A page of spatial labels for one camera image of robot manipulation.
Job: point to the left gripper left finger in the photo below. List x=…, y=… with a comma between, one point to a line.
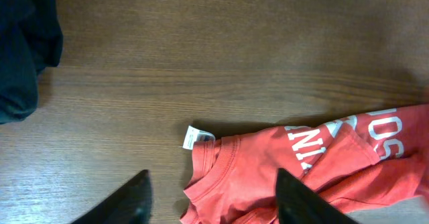
x=129, y=204

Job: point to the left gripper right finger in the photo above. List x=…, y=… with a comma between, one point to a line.
x=298, y=204

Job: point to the orange t-shirt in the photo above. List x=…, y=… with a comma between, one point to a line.
x=366, y=161

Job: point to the black folded clothes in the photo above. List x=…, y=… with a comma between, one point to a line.
x=31, y=40

